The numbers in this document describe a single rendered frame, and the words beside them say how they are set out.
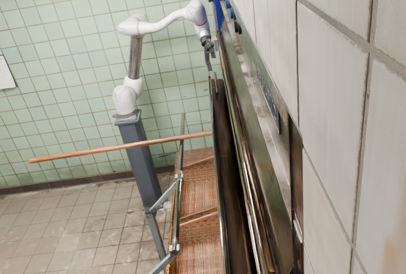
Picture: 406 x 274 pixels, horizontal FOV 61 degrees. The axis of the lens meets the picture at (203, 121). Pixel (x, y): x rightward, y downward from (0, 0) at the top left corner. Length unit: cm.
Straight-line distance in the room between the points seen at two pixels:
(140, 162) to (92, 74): 96
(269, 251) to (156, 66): 272
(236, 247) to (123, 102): 195
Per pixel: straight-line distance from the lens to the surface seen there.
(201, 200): 258
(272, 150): 71
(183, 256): 227
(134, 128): 298
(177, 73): 332
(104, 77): 344
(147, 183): 331
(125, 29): 269
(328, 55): 27
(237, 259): 116
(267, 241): 77
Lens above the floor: 231
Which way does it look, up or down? 29 degrees down
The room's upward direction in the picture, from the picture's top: 10 degrees counter-clockwise
